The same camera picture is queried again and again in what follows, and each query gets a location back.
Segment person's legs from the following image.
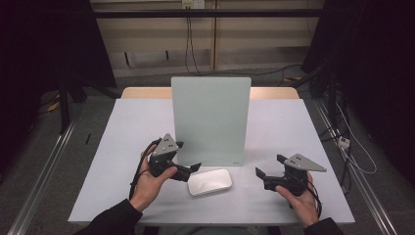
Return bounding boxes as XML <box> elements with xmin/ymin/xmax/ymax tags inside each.
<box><xmin>158</xmin><ymin>225</ymin><xmax>282</xmax><ymax>235</ymax></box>

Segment metal floor rail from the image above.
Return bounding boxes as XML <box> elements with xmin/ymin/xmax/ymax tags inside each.
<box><xmin>313</xmin><ymin>98</ymin><xmax>398</xmax><ymax>235</ymax></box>
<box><xmin>5</xmin><ymin>119</ymin><xmax>80</xmax><ymax>235</ymax></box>

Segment white wall outlet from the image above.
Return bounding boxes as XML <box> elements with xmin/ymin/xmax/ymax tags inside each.
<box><xmin>181</xmin><ymin>0</ymin><xmax>207</xmax><ymax>11</ymax></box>

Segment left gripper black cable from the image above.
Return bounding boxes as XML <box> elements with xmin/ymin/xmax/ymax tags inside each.
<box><xmin>128</xmin><ymin>138</ymin><xmax>163</xmax><ymax>201</ymax></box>

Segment white cable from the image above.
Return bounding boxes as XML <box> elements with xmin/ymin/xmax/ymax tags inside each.
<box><xmin>335</xmin><ymin>102</ymin><xmax>379</xmax><ymax>175</ymax></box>

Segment white board eraser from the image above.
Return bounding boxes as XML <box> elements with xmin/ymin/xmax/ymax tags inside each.
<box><xmin>187</xmin><ymin>167</ymin><xmax>234</xmax><ymax>197</ymax></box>

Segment person's left hand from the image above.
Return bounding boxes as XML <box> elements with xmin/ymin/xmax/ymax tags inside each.
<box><xmin>129</xmin><ymin>144</ymin><xmax>179</xmax><ymax>212</ymax></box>

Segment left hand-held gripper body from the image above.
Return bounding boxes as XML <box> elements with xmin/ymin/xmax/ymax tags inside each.
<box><xmin>148</xmin><ymin>132</ymin><xmax>193</xmax><ymax>183</ymax></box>

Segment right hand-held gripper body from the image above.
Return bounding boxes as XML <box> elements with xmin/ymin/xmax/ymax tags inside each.
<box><xmin>262</xmin><ymin>153</ymin><xmax>328</xmax><ymax>198</ymax></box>

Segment black metal stand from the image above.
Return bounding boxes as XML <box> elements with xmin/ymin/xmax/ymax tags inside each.
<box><xmin>57</xmin><ymin>70</ymin><xmax>122</xmax><ymax>135</ymax></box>
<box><xmin>291</xmin><ymin>62</ymin><xmax>352</xmax><ymax>189</ymax></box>

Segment white power strip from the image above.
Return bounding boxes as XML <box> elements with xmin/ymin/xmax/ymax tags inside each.
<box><xmin>337</xmin><ymin>135</ymin><xmax>351</xmax><ymax>150</ymax></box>

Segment black hanging cable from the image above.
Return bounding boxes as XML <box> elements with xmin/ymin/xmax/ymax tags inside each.
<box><xmin>184</xmin><ymin>8</ymin><xmax>303</xmax><ymax>78</ymax></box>

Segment black horizontal bar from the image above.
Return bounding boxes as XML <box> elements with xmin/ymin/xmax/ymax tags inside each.
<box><xmin>92</xmin><ymin>8</ymin><xmax>325</xmax><ymax>20</ymax></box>

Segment black curtain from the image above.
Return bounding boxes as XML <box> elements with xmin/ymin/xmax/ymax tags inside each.
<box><xmin>300</xmin><ymin>0</ymin><xmax>415</xmax><ymax>189</ymax></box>
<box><xmin>0</xmin><ymin>0</ymin><xmax>117</xmax><ymax>174</ymax></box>

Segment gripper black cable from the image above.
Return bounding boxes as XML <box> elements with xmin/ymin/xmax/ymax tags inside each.
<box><xmin>128</xmin><ymin>138</ymin><xmax>163</xmax><ymax>201</ymax></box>
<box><xmin>305</xmin><ymin>179</ymin><xmax>324</xmax><ymax>220</ymax></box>

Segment person's right hand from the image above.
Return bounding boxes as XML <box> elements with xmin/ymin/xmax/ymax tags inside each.
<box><xmin>275</xmin><ymin>171</ymin><xmax>321</xmax><ymax>229</ymax></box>

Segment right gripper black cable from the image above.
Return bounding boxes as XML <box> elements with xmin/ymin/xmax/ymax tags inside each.
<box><xmin>305</xmin><ymin>179</ymin><xmax>324</xmax><ymax>220</ymax></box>

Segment frosted glass whiteboard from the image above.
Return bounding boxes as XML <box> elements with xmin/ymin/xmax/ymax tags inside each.
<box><xmin>170</xmin><ymin>75</ymin><xmax>253</xmax><ymax>167</ymax></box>

